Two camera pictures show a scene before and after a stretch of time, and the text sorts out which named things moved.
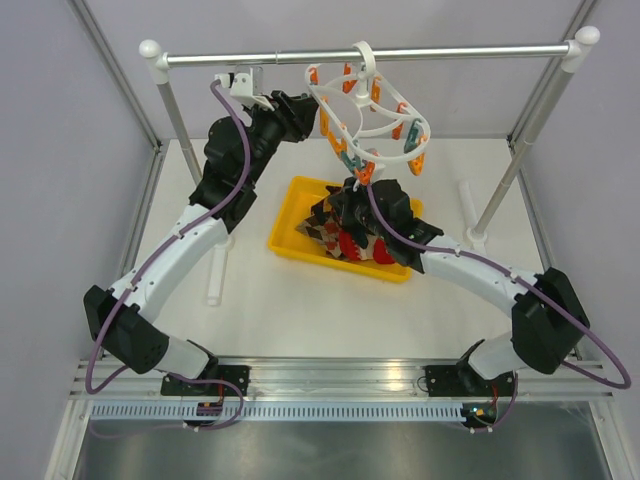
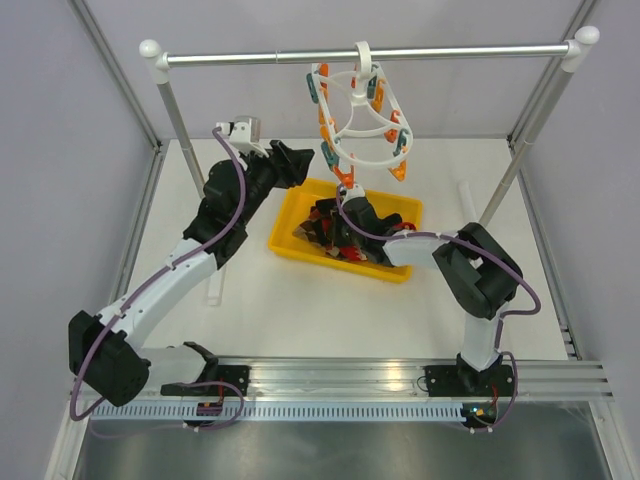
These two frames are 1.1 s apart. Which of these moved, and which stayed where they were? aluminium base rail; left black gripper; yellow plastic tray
Moved: left black gripper
Stayed: yellow plastic tray; aluminium base rail
